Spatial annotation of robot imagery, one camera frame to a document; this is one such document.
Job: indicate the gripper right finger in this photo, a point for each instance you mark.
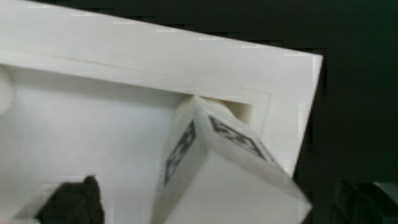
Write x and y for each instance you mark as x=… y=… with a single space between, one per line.
x=365 y=203

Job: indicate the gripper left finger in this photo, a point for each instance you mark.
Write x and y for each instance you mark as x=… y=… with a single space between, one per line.
x=74 y=205

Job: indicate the white table leg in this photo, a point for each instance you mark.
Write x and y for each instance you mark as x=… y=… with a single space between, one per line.
x=225 y=185

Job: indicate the white square table top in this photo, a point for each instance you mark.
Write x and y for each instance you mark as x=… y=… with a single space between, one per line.
x=99 y=73

